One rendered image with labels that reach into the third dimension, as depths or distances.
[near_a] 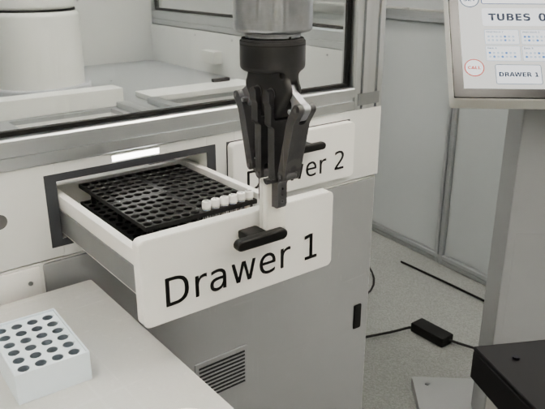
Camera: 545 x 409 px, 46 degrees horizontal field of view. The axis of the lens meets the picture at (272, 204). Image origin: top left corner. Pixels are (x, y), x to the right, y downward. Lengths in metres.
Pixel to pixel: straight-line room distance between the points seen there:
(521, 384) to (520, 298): 0.97
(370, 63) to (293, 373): 0.67
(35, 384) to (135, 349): 0.14
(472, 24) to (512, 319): 0.73
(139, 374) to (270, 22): 0.43
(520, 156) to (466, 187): 1.18
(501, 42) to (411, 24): 1.42
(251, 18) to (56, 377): 0.45
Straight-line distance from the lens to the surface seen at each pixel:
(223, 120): 1.11
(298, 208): 0.84
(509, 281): 1.68
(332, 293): 1.40
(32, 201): 0.99
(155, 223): 0.86
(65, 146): 0.99
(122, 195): 0.96
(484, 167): 2.66
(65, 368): 0.79
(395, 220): 3.08
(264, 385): 1.39
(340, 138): 1.26
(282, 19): 0.70
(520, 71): 1.45
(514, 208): 1.61
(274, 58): 0.72
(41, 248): 1.02
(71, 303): 0.98
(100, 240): 0.88
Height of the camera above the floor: 1.21
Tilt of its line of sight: 20 degrees down
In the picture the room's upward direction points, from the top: straight up
